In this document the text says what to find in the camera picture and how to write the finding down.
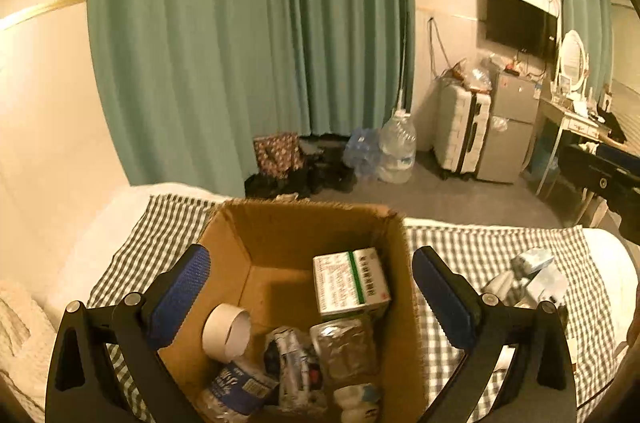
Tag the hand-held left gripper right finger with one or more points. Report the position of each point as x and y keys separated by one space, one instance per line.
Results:
x=442 y=300

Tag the brown cardboard box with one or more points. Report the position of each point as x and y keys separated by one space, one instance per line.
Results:
x=280 y=243

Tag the grey checked blanket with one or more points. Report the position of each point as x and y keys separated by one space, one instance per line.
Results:
x=500 y=248

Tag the large clear water jug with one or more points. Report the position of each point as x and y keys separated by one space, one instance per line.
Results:
x=397 y=148

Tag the narrow green curtain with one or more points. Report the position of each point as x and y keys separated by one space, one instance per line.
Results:
x=582 y=3

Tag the white plastic tube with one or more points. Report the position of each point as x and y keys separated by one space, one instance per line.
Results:
x=500 y=285

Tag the brown patterned bag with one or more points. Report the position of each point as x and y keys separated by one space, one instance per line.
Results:
x=277 y=155

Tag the white suitcase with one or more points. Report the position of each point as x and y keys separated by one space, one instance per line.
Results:
x=460 y=128

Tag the blue plastic bin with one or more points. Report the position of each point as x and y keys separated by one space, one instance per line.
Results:
x=545 y=165

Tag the clear plastic bag item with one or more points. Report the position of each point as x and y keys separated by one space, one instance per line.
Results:
x=345 y=350

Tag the wide green curtain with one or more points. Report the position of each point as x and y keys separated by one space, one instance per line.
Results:
x=225 y=43

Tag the white thin pole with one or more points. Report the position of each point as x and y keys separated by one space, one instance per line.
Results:
x=402 y=53

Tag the white tape roll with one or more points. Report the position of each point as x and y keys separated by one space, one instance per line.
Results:
x=222 y=328

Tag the white oval mirror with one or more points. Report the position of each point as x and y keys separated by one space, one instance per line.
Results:
x=572 y=58

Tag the small photo frame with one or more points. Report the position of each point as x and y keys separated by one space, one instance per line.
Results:
x=565 y=81

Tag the pack of small water bottles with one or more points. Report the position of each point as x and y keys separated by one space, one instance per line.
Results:
x=362 y=153

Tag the crushed plastic water bottle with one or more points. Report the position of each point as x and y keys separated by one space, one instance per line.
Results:
x=235 y=388

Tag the white knit blanket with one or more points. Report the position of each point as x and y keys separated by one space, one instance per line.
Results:
x=25 y=343

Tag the pile of black clothes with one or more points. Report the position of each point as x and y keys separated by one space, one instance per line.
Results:
x=320 y=173

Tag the white dressing table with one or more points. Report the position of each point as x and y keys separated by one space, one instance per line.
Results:
x=575 y=123

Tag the white slatted wardrobe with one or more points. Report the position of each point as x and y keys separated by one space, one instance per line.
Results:
x=625 y=103

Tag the small white container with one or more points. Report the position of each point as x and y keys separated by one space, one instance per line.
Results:
x=357 y=403

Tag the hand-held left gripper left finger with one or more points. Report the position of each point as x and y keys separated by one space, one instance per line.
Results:
x=180 y=298

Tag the black wall television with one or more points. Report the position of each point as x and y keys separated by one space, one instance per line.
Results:
x=520 y=23

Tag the green medicine box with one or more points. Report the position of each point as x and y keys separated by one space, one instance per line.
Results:
x=350 y=283

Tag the clear plastic bags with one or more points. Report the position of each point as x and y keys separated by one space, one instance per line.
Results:
x=472 y=75

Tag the soft tissue pack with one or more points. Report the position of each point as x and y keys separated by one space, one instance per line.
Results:
x=542 y=270

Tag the dark cloth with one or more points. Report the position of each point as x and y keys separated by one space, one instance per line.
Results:
x=612 y=125

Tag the silver mini fridge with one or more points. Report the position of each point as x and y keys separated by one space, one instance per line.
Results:
x=510 y=128

